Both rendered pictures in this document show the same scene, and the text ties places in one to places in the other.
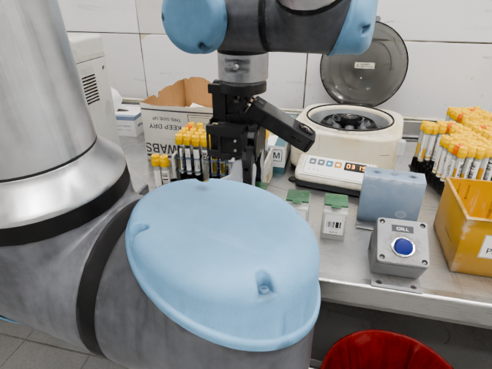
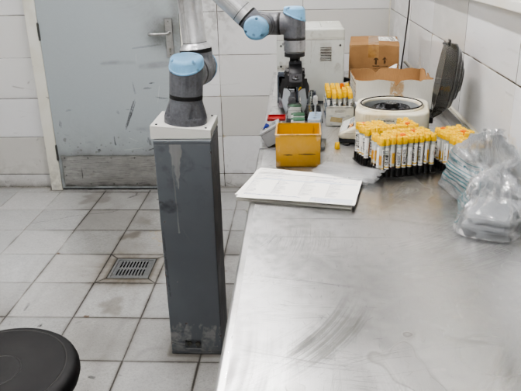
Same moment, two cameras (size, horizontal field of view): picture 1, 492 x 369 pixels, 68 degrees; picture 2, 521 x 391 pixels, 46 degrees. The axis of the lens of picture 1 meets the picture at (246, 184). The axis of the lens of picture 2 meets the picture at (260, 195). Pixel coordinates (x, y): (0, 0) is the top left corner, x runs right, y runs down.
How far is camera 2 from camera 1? 2.12 m
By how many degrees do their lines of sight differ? 72
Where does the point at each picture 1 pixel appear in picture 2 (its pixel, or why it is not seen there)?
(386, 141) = (357, 112)
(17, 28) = (185, 22)
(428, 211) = (335, 153)
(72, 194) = (185, 48)
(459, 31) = (499, 64)
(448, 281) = (270, 153)
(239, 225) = (184, 57)
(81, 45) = (326, 32)
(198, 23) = not seen: hidden behind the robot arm
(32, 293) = not seen: hidden behind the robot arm
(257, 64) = (287, 44)
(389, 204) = not seen: hidden behind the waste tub
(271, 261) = (175, 58)
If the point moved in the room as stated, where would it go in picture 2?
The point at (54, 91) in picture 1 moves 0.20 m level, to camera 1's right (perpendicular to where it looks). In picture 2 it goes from (188, 31) to (193, 38)
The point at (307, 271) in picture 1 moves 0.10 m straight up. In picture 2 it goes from (177, 63) to (175, 32)
